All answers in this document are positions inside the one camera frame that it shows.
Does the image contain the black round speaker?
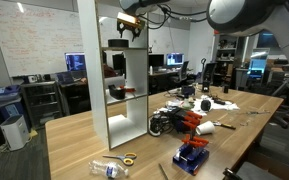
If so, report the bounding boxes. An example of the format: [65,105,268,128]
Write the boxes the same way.
[200,99,212,113]

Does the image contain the blue box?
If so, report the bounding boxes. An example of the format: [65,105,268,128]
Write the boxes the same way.
[172,118,190,134]

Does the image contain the flat black box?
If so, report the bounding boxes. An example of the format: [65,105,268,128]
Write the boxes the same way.
[165,107,189,123]

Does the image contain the dark desktop monitor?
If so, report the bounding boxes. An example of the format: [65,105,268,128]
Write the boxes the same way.
[148,53,165,69]

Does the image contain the black office chair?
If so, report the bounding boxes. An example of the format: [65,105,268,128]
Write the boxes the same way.
[200,58,218,88]

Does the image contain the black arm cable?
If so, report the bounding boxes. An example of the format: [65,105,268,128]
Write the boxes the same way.
[138,3,209,31]

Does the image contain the person in maroon hoodie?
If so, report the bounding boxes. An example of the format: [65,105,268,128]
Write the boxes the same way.
[102,51,118,79]

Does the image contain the large orange-handled hex key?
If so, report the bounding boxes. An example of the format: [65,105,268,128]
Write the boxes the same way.
[183,115,202,126]
[182,120,198,139]
[186,110,204,120]

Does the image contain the white paper cup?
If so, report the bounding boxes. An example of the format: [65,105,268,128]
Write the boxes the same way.
[195,120,216,136]

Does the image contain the black monitor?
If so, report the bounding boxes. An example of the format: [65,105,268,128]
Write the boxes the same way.
[112,53,127,79]

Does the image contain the yellow-handled scissors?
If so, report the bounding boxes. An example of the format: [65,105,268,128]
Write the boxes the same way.
[102,152,138,167]

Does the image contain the grey chair seat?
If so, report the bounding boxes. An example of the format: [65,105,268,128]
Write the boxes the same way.
[222,161,289,180]

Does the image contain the grey mesh office chair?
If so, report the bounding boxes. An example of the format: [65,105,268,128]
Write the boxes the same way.
[170,60,191,84]

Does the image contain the white cloth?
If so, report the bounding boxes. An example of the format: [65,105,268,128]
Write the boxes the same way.
[192,94,241,116]

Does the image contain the blue recycling bin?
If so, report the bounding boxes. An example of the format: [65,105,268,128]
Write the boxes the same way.
[0,84,27,123]

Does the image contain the clear plastic bottle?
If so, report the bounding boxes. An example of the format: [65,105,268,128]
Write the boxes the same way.
[88,159,130,179]

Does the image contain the tan wrist camera box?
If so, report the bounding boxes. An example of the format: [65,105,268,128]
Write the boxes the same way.
[116,11,142,28]

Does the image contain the open laptop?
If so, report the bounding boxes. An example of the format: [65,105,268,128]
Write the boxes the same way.
[55,70,85,85]

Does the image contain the white shelf unit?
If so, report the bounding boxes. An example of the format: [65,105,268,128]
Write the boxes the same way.
[76,0,150,151]

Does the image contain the blue hex key holder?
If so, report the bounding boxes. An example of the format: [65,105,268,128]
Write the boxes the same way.
[172,143,210,177]

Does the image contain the whiteboard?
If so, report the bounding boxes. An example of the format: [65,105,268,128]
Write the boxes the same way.
[0,0,85,78]

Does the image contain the dark blue device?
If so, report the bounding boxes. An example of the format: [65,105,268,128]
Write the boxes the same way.
[180,84,197,98]

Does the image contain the black metal cart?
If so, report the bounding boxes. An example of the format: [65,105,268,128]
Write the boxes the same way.
[20,80,64,128]

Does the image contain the blue-screen monitor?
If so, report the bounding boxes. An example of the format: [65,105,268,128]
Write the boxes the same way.
[64,52,87,72]

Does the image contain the metal storage rack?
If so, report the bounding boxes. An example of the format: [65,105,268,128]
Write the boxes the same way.
[215,33,255,88]

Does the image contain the white air purifier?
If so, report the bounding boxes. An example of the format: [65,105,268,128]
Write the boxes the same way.
[0,114,31,152]

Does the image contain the lit desktop monitor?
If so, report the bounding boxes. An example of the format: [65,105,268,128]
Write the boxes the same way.
[165,52,185,68]

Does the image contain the small orange tool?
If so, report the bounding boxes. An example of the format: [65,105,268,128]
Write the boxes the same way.
[119,85,137,95]

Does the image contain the small orange-handled hex key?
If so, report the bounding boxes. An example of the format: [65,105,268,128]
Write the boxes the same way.
[193,136,210,145]
[181,134,192,145]
[187,141,206,148]

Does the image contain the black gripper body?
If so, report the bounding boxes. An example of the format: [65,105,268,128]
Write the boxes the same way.
[116,20,147,35]

